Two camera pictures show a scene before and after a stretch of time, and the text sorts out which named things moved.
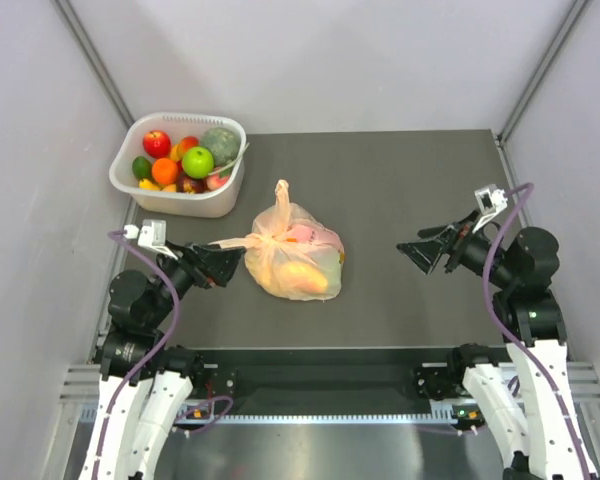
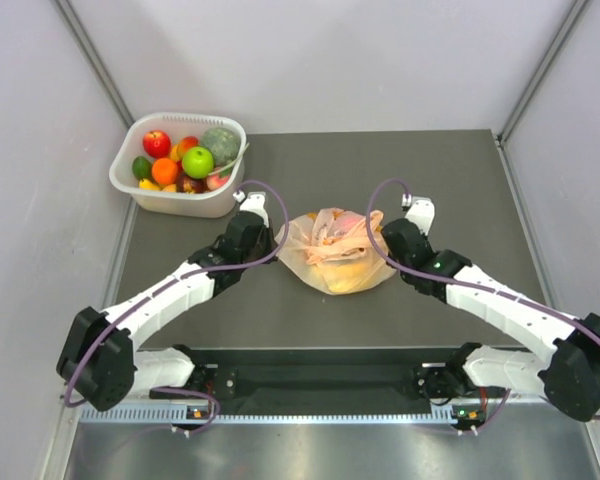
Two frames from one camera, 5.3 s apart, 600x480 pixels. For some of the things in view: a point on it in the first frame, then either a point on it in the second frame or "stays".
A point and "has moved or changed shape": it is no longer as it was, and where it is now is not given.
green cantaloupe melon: [224, 144] stays
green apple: [197, 162] stays
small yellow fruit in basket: [146, 184] stays
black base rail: [323, 381] stays
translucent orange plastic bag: [290, 253] has moved or changed shape
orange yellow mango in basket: [178, 150] stays
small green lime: [141, 167] stays
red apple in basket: [157, 143] stays
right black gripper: [425, 252] to [390, 256]
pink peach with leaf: [216, 181] stays
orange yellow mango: [301, 277] to [348, 277]
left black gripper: [217, 265] to [270, 243]
